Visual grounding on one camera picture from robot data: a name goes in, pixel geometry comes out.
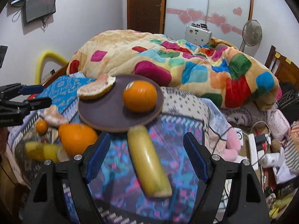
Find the striped cloth bag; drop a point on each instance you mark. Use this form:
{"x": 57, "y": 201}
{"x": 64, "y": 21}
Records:
{"x": 291, "y": 150}

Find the medium orange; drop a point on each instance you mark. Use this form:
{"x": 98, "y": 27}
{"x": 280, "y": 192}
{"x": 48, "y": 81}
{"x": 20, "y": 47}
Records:
{"x": 76, "y": 137}

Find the short yellow sugarcane piece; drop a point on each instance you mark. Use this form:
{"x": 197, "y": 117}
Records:
{"x": 45, "y": 151}

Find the small peeled pomelo piece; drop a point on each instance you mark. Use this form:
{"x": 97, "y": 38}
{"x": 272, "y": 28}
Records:
{"x": 53, "y": 118}

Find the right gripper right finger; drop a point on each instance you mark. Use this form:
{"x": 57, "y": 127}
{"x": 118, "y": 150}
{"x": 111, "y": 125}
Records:
{"x": 246, "y": 201}

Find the long yellow sugarcane piece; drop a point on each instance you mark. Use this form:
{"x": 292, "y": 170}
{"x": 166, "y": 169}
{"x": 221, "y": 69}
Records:
{"x": 147, "y": 165}

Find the white small cabinet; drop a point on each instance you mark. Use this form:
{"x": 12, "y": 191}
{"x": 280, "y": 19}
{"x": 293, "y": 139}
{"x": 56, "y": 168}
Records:
{"x": 197, "y": 34}

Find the pink plush toy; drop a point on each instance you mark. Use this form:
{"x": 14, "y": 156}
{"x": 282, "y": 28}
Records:
{"x": 233, "y": 145}

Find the white sliding wardrobe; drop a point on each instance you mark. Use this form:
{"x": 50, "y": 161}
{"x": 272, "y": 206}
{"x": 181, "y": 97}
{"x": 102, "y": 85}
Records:
{"x": 224, "y": 18}

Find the brown wooden door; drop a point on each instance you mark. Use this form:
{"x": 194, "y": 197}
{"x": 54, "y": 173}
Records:
{"x": 146, "y": 15}

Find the wooden headboard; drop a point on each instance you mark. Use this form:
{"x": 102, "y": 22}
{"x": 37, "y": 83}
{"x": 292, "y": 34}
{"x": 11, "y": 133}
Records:
{"x": 283, "y": 68}

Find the large orange with sticker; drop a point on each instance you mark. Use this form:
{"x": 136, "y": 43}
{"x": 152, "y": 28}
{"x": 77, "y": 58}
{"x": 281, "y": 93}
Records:
{"x": 140, "y": 96}

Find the dotted grey pillow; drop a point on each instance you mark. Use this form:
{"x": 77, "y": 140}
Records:
{"x": 182, "y": 103}

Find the small tangerine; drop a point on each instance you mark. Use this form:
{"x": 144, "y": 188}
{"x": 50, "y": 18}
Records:
{"x": 41, "y": 127}

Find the large peeled pomelo piece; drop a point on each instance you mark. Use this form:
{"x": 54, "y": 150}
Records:
{"x": 102, "y": 85}

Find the standing electric fan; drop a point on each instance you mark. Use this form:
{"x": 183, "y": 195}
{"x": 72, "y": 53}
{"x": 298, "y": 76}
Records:
{"x": 251, "y": 34}

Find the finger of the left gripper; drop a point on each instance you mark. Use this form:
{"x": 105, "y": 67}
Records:
{"x": 25, "y": 89}
{"x": 30, "y": 104}

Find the blue patterned bed sheet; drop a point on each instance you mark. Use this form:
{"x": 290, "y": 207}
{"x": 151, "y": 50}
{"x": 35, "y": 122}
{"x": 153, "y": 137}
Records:
{"x": 117, "y": 183}

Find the yellow foam tube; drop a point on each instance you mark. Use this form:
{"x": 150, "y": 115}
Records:
{"x": 43, "y": 61}

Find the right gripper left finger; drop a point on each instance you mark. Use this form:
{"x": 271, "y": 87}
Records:
{"x": 46, "y": 202}

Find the purple round plate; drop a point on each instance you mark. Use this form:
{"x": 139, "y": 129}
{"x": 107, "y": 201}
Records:
{"x": 109, "y": 113}

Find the lower wall monitor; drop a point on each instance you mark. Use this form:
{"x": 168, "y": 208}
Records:
{"x": 38, "y": 9}

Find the colourful patchwork quilt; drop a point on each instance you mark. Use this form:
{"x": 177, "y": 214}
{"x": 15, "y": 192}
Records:
{"x": 217, "y": 70}

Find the pink quilted bag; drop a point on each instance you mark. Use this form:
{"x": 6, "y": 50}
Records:
{"x": 278, "y": 124}

